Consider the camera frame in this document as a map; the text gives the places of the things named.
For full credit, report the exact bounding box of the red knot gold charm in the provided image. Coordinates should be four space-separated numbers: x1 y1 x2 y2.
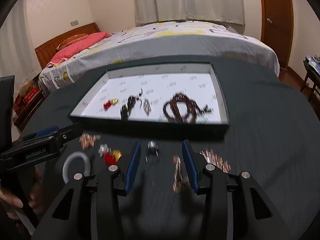
103 150 122 166

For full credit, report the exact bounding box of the pearl cluster brooch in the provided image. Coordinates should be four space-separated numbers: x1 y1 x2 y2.
200 149 231 173

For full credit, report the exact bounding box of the white jade bangle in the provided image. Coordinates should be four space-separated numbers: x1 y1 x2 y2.
62 151 91 184

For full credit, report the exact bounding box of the red tassel gold charm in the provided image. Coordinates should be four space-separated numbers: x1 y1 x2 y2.
103 99 119 110

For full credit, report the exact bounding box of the silver crystal leaf brooch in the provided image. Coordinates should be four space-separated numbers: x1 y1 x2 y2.
143 98 151 116

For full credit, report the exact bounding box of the dark red bead bracelet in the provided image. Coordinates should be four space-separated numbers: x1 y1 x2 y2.
162 92 214 124

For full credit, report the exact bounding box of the person's left hand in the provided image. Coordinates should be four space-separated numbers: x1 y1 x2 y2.
0 167 46 221

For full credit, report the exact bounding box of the rose gold crystal brooch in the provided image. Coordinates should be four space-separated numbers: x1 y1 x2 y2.
79 133 100 150

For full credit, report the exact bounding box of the white pearl flower brooch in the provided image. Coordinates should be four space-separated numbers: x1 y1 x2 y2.
98 144 110 157

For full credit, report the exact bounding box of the wooden nightstand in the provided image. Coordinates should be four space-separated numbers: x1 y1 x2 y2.
13 75 46 132

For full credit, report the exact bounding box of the red box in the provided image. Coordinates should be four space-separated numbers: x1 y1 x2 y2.
23 86 40 104

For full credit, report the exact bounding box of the brown plush toy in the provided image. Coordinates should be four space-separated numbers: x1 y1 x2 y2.
19 80 34 97

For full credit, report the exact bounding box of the dark green shallow box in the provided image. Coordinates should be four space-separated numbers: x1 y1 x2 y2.
68 62 229 141

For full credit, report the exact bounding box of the wooden headboard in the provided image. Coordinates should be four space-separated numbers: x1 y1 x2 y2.
34 22 101 69

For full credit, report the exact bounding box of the pink pillow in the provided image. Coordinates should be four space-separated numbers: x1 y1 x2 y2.
46 31 112 67

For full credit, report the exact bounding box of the left side curtain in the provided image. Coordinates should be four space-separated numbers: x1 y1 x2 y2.
1 0 42 95

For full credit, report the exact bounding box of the dark grey table cloth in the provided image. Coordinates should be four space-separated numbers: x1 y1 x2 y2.
19 55 320 240

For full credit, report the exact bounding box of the orange patterned pillow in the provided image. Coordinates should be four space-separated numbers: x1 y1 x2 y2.
56 34 88 51

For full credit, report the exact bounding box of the bed with patterned sheet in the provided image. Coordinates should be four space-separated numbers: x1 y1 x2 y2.
38 21 280 94

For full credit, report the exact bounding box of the dark wooden chair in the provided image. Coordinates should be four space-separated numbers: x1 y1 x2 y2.
299 60 320 100

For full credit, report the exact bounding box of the pile of clothes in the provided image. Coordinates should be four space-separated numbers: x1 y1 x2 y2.
305 55 320 74

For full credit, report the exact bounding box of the grey striped curtain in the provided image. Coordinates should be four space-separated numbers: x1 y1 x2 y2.
135 0 245 26

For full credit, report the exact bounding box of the brown wooden door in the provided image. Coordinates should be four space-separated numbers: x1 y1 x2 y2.
261 0 294 69

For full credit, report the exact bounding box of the rose gold chain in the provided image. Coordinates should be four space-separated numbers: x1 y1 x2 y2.
172 155 192 194

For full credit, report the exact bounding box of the silver pearl ring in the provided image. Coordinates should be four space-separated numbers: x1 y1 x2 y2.
145 141 160 164

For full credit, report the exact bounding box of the wall socket above headboard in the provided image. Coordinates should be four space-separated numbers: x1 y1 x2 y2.
71 21 79 27

